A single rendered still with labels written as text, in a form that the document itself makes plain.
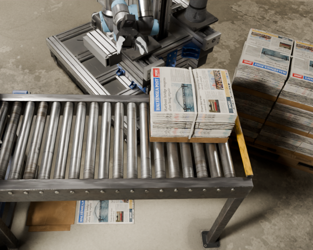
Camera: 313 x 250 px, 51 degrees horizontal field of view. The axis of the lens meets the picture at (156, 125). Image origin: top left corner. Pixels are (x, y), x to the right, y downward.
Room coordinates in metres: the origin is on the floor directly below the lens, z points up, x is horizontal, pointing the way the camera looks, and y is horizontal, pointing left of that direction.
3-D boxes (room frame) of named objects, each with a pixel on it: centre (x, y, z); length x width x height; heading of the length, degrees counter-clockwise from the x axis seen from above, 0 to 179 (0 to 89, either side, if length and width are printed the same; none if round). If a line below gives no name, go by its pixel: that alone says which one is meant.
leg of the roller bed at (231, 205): (0.74, -0.43, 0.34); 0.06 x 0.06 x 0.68; 8
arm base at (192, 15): (1.95, -0.17, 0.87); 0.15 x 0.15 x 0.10
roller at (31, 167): (0.85, 0.56, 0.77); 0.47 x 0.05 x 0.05; 8
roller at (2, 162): (0.83, 0.69, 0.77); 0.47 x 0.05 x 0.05; 8
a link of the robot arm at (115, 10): (1.31, 0.22, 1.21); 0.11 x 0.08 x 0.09; 18
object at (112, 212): (0.90, 0.27, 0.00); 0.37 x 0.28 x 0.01; 98
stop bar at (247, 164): (0.98, -0.42, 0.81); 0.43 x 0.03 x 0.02; 8
